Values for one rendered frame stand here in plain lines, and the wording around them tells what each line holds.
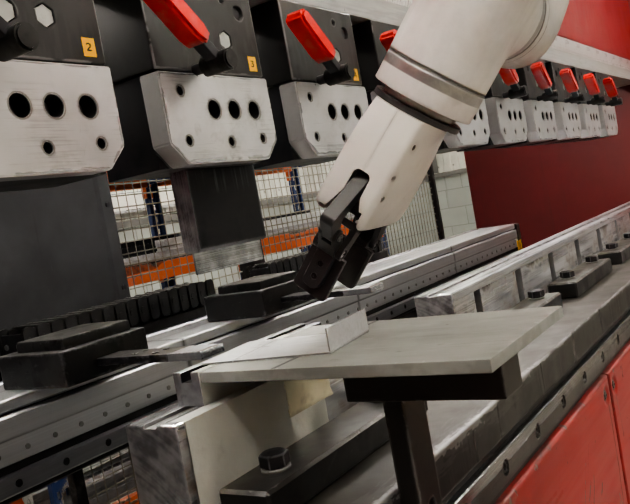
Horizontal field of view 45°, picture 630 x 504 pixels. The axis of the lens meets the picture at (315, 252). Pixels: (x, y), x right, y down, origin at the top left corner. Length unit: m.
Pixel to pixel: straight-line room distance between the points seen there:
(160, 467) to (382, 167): 0.30
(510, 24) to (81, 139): 0.32
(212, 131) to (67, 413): 0.38
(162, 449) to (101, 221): 0.71
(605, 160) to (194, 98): 2.22
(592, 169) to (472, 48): 2.22
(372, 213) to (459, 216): 8.64
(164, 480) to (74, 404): 0.27
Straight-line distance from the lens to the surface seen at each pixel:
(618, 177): 2.78
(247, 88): 0.74
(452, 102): 0.59
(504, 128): 1.37
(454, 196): 9.23
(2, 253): 1.19
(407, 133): 0.58
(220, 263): 0.73
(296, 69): 0.82
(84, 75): 0.60
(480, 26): 0.58
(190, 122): 0.66
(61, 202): 1.27
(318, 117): 0.83
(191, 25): 0.64
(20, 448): 0.87
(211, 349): 0.76
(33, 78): 0.57
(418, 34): 0.59
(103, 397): 0.93
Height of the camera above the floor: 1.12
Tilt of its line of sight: 3 degrees down
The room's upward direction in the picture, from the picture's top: 10 degrees counter-clockwise
